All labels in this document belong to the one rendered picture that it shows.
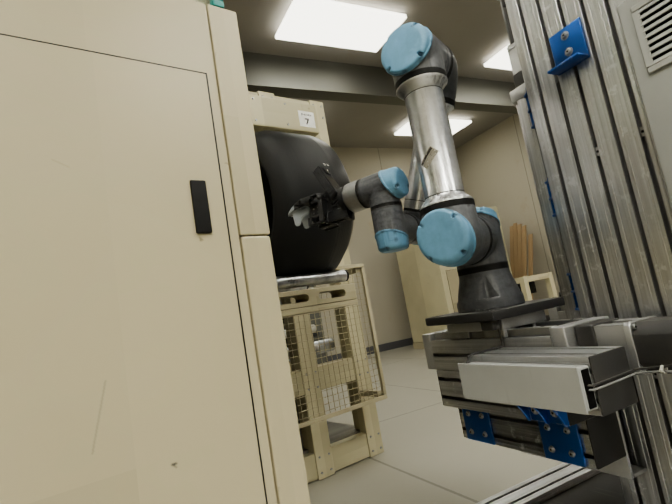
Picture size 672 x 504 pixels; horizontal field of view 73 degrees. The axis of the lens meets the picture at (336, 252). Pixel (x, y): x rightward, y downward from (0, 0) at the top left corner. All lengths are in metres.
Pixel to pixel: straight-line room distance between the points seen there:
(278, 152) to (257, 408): 1.06
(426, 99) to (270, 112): 1.23
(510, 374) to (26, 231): 0.74
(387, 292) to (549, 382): 7.25
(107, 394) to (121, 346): 0.05
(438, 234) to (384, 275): 7.09
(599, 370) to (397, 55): 0.72
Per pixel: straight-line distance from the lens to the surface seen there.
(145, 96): 0.69
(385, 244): 1.04
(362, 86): 5.77
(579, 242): 1.11
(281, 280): 1.53
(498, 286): 1.06
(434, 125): 1.02
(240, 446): 0.65
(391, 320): 7.99
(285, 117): 2.20
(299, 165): 1.53
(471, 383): 0.94
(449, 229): 0.93
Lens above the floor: 0.77
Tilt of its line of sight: 8 degrees up
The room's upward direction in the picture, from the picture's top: 10 degrees counter-clockwise
